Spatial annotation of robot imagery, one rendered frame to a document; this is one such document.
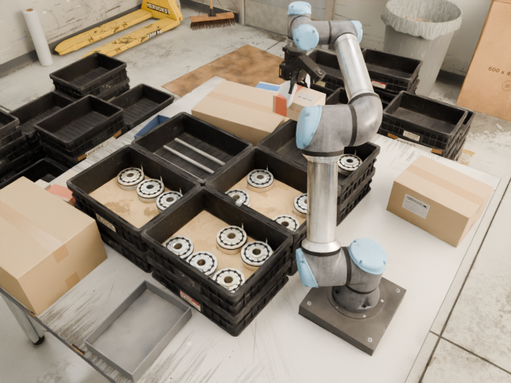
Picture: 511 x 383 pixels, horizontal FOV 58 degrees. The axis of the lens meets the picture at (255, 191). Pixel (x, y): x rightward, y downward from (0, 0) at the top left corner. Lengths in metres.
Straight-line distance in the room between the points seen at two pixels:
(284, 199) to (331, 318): 0.48
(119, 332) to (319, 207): 0.75
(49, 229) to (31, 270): 0.16
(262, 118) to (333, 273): 0.89
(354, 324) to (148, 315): 0.66
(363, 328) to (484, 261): 1.47
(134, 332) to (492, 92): 3.30
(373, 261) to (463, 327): 1.24
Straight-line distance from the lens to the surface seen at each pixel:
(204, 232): 1.64
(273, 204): 1.73
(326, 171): 1.29
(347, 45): 1.52
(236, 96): 2.20
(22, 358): 2.54
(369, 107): 1.32
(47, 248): 1.63
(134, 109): 3.17
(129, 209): 1.77
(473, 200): 1.87
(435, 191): 1.86
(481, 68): 4.10
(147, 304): 1.64
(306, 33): 1.53
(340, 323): 1.53
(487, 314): 2.68
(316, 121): 1.25
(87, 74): 3.45
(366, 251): 1.42
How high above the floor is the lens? 2.03
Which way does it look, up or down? 42 degrees down
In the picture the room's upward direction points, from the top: straight up
